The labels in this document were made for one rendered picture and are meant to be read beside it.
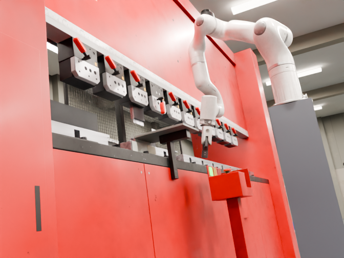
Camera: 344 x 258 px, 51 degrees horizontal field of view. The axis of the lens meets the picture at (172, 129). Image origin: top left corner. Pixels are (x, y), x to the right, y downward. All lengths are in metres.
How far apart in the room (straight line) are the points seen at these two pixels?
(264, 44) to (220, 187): 0.71
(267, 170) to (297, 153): 2.20
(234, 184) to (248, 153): 2.02
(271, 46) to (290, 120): 0.35
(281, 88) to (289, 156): 0.31
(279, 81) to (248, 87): 2.29
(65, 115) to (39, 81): 1.23
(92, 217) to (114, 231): 0.12
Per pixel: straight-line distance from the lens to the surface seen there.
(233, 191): 1.79
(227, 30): 1.92
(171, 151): 1.67
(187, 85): 2.47
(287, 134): 1.57
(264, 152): 3.76
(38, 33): 1.02
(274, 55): 1.70
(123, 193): 1.31
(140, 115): 1.83
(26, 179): 0.85
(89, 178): 1.17
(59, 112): 2.15
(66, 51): 1.50
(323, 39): 6.88
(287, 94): 1.64
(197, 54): 2.03
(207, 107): 1.91
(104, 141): 1.48
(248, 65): 4.02
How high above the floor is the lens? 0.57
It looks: 15 degrees up
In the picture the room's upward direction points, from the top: 8 degrees counter-clockwise
